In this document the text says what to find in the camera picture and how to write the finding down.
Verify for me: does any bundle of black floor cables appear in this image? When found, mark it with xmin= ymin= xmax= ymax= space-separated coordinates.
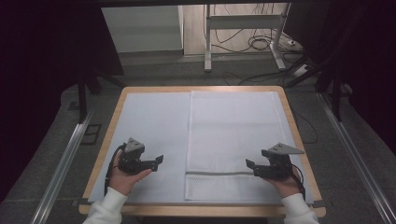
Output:
xmin=210 ymin=3 xmax=304 ymax=54

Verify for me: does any person's left hand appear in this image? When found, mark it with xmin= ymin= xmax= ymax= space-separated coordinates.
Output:
xmin=108 ymin=151 xmax=153 ymax=197

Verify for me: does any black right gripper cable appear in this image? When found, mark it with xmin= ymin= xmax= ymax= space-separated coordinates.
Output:
xmin=290 ymin=162 xmax=307 ymax=201

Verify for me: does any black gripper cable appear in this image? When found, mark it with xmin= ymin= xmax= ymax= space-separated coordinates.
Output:
xmin=290 ymin=162 xmax=307 ymax=201
xmin=104 ymin=143 xmax=127 ymax=196

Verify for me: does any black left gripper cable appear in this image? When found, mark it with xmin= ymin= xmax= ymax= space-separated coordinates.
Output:
xmin=104 ymin=143 xmax=127 ymax=196

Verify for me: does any white cabinet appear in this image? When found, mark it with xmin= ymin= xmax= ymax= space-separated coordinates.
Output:
xmin=100 ymin=5 xmax=185 ymax=54

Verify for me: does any white mesh laundry bag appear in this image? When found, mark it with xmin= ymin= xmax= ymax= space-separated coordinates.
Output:
xmin=184 ymin=90 xmax=290 ymax=202

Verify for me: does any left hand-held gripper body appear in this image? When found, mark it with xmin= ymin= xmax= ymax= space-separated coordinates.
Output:
xmin=118 ymin=136 xmax=158 ymax=175

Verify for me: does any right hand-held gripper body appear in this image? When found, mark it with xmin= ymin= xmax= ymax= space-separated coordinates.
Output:
xmin=253 ymin=142 xmax=305 ymax=181

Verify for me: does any white power strip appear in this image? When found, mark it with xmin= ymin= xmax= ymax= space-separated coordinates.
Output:
xmin=292 ymin=63 xmax=311 ymax=77

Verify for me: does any person's right hand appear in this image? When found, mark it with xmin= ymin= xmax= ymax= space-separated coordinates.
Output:
xmin=264 ymin=166 xmax=304 ymax=200

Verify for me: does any dark curtain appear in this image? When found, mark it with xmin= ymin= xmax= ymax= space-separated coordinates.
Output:
xmin=0 ymin=0 xmax=125 ymax=203
xmin=282 ymin=0 xmax=396 ymax=157

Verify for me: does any aluminium floor rail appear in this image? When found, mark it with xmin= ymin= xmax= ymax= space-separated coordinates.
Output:
xmin=28 ymin=106 xmax=95 ymax=224
xmin=317 ymin=91 xmax=396 ymax=224

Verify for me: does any wooden-edged table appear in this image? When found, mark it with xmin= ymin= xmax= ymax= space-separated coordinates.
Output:
xmin=78 ymin=85 xmax=327 ymax=218

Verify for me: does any black metal stand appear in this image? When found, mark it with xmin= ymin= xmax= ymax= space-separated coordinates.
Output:
xmin=284 ymin=55 xmax=344 ymax=123
xmin=76 ymin=73 xmax=126 ymax=124

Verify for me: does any white table sheet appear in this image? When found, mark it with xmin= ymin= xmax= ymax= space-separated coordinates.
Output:
xmin=88 ymin=91 xmax=315 ymax=205

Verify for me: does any white metal desk frame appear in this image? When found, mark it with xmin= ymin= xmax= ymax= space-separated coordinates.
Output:
xmin=203 ymin=3 xmax=292 ymax=74

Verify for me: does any black floor socket frame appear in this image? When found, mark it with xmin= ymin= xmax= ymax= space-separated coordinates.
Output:
xmin=80 ymin=123 xmax=103 ymax=146

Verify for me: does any thin black floor cable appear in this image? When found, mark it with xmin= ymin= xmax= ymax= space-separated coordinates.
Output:
xmin=292 ymin=109 xmax=319 ymax=146

